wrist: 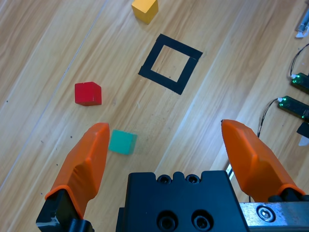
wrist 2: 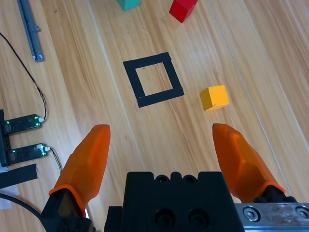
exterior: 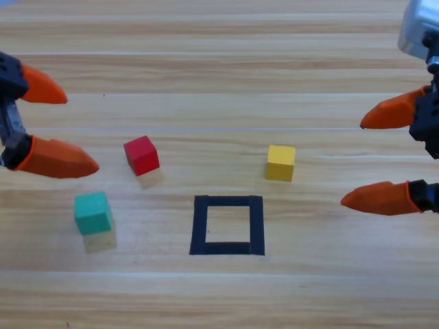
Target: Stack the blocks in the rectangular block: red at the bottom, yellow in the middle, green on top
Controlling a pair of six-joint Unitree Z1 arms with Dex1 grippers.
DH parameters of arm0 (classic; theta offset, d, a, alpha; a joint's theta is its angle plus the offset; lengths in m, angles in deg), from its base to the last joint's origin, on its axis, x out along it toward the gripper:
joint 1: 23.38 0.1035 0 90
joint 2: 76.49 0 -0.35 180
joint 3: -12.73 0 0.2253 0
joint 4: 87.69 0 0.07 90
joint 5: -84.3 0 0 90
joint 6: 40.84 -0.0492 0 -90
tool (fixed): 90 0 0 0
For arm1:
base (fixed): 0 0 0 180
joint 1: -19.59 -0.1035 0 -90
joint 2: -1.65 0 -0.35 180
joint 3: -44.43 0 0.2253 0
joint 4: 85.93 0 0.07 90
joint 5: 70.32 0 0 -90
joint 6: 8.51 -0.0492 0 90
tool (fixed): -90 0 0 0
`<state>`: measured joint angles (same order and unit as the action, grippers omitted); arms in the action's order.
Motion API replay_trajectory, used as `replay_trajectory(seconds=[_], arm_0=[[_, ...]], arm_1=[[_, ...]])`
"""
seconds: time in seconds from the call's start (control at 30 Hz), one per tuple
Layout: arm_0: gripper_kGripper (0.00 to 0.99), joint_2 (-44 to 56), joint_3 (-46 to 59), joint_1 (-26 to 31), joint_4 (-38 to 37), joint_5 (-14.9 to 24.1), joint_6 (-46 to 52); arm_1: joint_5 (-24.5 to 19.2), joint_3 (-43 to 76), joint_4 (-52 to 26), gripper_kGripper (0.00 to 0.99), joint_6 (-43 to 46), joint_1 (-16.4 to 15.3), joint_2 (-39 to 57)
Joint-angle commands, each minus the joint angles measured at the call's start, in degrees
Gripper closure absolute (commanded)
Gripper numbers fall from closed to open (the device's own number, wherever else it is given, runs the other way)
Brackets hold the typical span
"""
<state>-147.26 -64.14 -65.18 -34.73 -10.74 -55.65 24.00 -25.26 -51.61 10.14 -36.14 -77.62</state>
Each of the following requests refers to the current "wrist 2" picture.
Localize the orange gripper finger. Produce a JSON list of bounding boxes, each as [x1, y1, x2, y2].
[[40, 124, 111, 232], [212, 123, 297, 203]]

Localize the yellow wooden block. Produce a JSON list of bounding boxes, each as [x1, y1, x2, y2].
[[199, 85, 229, 112]]

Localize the red wooden block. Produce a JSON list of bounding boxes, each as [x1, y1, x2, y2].
[[169, 0, 198, 24]]

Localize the green wooden block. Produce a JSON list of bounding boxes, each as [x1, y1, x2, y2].
[[116, 0, 142, 12]]

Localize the black dongle with green lights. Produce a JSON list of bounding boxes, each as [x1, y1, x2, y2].
[[7, 143, 51, 165], [4, 114, 45, 133]]

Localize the black tape strip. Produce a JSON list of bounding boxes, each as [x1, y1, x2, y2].
[[0, 163, 39, 189]]

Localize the black usb hub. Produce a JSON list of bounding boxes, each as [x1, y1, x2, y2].
[[0, 109, 12, 167]]

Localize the white paper sheet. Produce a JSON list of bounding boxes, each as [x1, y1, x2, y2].
[[0, 166, 39, 210]]

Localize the black tape square outline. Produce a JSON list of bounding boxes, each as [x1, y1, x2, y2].
[[123, 52, 185, 109]]

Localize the thin black dongle cable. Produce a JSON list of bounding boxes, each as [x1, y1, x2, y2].
[[0, 32, 47, 121], [48, 147, 63, 176]]

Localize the thick black table cable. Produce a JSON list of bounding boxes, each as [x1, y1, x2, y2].
[[0, 192, 43, 218]]

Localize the grey aluminium rail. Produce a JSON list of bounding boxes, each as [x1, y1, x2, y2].
[[16, 0, 45, 63]]

